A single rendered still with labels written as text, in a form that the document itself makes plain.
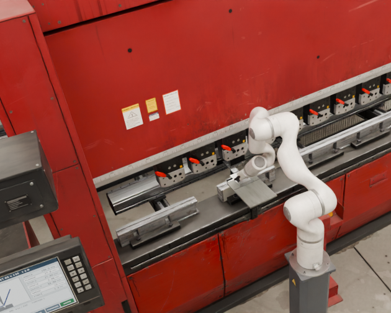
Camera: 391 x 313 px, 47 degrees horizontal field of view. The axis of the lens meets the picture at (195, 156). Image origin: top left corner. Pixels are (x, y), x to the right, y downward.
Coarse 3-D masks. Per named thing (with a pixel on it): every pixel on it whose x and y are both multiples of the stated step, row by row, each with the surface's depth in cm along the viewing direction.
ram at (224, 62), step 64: (192, 0) 200; (256, 0) 215; (320, 0) 232; (384, 0) 252; (64, 64) 188; (128, 64) 201; (192, 64) 216; (256, 64) 233; (320, 64) 253; (384, 64) 278; (192, 128) 235
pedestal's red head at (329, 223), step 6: (336, 210) 275; (342, 210) 269; (324, 216) 267; (336, 216) 275; (342, 216) 271; (324, 222) 266; (330, 222) 272; (336, 222) 271; (342, 222) 273; (324, 228) 269; (330, 228) 272
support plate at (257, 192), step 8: (256, 176) 270; (232, 184) 267; (248, 184) 265; (256, 184) 264; (264, 184) 263; (240, 192) 260; (248, 192) 260; (256, 192) 259; (264, 192) 258; (272, 192) 257; (248, 200) 254; (256, 200) 253; (264, 200) 252
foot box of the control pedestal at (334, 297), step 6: (330, 276) 310; (330, 282) 307; (330, 288) 303; (336, 288) 306; (330, 294) 308; (336, 294) 311; (330, 300) 308; (336, 300) 307; (342, 300) 307; (330, 306) 305
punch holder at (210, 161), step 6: (210, 144) 245; (192, 150) 242; (198, 150) 243; (204, 150) 245; (210, 150) 247; (186, 156) 251; (192, 156) 244; (198, 156) 246; (204, 156) 248; (210, 156) 250; (192, 162) 246; (204, 162) 249; (210, 162) 251; (216, 162) 253; (192, 168) 248; (198, 168) 249; (204, 168) 251
